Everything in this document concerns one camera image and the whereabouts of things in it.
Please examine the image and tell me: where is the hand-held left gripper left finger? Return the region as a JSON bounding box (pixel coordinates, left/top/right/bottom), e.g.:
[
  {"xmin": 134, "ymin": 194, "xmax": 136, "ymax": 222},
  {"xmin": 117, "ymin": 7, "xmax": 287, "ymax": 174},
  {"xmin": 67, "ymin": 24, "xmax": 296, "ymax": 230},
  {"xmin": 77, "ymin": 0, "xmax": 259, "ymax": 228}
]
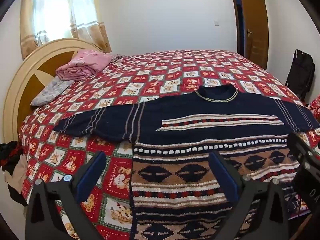
[{"xmin": 25, "ymin": 151, "xmax": 108, "ymax": 240}]

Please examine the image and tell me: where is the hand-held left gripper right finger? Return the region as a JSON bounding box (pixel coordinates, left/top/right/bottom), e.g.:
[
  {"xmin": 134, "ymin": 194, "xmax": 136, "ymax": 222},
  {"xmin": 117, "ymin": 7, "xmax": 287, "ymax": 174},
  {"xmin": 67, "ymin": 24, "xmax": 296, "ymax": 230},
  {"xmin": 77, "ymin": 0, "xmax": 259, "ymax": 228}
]
[{"xmin": 208, "ymin": 151, "xmax": 292, "ymax": 240}]

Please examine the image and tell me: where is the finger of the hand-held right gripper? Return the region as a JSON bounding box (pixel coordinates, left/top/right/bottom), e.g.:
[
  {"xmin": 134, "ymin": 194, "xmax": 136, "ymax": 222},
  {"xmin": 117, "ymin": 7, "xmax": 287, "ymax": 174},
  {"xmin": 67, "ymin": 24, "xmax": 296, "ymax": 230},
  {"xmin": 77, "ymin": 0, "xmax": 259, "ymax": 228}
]
[{"xmin": 287, "ymin": 131, "xmax": 320, "ymax": 178}]

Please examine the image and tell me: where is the navy patterned knit sweater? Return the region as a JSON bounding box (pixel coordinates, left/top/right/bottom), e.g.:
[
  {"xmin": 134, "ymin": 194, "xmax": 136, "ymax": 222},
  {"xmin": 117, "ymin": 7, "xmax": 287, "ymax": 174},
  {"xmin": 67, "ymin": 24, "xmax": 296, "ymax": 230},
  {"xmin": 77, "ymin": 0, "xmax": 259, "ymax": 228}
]
[{"xmin": 53, "ymin": 84, "xmax": 320, "ymax": 240}]

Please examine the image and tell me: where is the pile of dark clothes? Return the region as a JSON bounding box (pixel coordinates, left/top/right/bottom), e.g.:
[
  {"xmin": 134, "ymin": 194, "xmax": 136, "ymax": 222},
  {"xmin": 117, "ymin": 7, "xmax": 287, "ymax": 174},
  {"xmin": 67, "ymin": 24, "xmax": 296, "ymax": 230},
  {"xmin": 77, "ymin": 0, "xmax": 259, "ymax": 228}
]
[{"xmin": 0, "ymin": 141, "xmax": 28, "ymax": 207}]

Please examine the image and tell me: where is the red cloth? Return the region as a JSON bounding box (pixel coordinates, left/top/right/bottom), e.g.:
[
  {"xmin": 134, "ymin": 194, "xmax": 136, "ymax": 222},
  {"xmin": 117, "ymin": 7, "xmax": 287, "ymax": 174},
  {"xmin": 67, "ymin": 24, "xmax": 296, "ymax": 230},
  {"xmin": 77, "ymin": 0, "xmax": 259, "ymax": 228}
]
[{"xmin": 309, "ymin": 96, "xmax": 320, "ymax": 118}]

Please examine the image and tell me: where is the black backpack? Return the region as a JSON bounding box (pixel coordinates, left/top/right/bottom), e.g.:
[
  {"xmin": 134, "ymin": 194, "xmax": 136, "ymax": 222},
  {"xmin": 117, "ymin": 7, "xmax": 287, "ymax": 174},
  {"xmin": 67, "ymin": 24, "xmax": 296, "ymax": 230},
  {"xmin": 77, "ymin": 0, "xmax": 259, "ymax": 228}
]
[{"xmin": 285, "ymin": 49, "xmax": 315, "ymax": 101}]

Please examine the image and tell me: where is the grey pillow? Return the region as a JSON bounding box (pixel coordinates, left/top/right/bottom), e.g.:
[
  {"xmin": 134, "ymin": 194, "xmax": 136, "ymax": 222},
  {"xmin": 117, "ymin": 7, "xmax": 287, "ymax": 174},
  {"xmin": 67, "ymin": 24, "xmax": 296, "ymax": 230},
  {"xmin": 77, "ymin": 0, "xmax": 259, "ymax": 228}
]
[{"xmin": 30, "ymin": 76, "xmax": 73, "ymax": 106}]

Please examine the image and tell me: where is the red checked printed bedspread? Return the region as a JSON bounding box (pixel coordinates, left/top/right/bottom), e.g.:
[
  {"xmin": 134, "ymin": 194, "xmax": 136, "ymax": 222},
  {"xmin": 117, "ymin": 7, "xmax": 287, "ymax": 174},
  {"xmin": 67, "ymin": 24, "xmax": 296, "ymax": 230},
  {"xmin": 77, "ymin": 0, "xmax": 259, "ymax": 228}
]
[{"xmin": 17, "ymin": 49, "xmax": 320, "ymax": 240}]

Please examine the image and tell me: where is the folded pink blanket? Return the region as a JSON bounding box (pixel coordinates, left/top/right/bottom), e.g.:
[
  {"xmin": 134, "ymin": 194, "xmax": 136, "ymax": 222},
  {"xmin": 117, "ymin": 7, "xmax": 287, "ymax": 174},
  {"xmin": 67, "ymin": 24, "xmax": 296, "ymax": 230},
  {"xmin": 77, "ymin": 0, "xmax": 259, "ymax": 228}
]
[{"xmin": 55, "ymin": 50, "xmax": 112, "ymax": 81}]

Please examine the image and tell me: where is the cream and brown headboard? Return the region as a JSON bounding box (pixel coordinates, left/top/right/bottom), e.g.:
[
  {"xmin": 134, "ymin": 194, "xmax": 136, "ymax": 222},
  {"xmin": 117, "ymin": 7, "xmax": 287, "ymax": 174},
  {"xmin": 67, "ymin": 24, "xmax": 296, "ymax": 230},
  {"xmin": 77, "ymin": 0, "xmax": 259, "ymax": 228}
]
[{"xmin": 2, "ymin": 38, "xmax": 100, "ymax": 140}]

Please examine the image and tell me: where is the brown wooden door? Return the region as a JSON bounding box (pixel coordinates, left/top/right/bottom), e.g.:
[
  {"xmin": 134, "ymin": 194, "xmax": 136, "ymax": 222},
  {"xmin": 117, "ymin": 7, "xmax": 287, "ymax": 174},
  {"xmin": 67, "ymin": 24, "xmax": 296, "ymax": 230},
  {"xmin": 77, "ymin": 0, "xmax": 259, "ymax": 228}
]
[{"xmin": 237, "ymin": 0, "xmax": 269, "ymax": 70}]

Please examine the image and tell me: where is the beige patterned curtain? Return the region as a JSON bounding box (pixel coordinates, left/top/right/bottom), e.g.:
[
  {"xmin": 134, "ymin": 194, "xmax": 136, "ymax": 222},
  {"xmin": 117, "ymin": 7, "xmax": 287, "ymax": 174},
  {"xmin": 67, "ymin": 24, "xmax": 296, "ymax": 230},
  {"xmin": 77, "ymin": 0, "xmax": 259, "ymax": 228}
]
[{"xmin": 20, "ymin": 0, "xmax": 112, "ymax": 60}]

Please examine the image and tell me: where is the window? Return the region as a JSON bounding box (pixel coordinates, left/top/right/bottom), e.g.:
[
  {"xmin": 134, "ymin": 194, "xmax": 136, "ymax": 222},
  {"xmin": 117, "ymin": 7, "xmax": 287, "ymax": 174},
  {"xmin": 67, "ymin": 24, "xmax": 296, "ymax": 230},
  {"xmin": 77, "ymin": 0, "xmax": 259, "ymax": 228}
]
[{"xmin": 32, "ymin": 0, "xmax": 75, "ymax": 40}]

